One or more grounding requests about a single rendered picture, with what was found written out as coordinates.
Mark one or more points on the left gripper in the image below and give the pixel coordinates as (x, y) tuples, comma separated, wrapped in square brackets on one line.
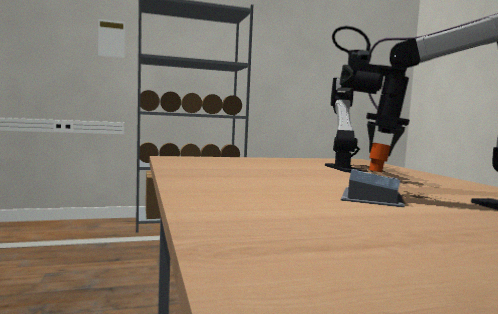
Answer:
[(388, 114)]

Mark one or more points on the light blue flat plate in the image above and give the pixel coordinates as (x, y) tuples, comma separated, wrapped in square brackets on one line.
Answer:
[(374, 179)]

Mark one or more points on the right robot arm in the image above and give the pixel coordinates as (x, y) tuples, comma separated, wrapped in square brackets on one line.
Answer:
[(345, 141)]

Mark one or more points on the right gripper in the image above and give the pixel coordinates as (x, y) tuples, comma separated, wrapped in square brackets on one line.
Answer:
[(347, 78)]

